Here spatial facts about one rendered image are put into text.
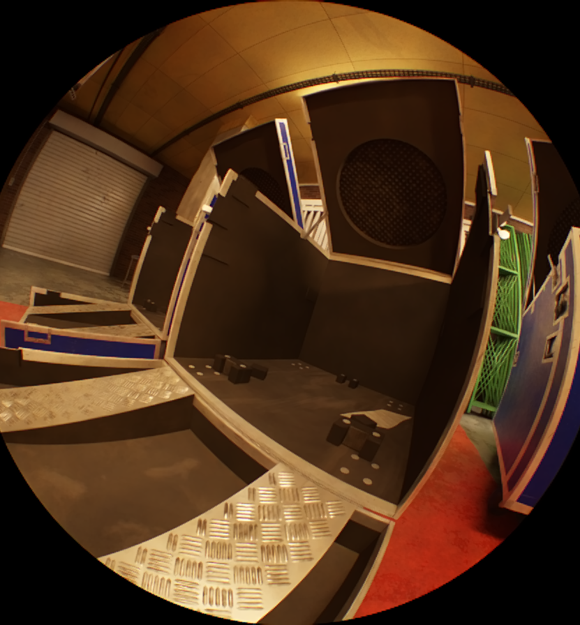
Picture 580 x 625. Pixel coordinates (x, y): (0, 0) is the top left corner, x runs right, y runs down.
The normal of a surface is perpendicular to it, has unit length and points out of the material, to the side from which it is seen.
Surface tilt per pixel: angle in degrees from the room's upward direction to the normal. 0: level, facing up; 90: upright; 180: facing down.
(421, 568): 0
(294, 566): 12
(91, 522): 2
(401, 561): 0
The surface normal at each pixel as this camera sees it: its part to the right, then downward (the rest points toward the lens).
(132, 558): 0.18, -0.97
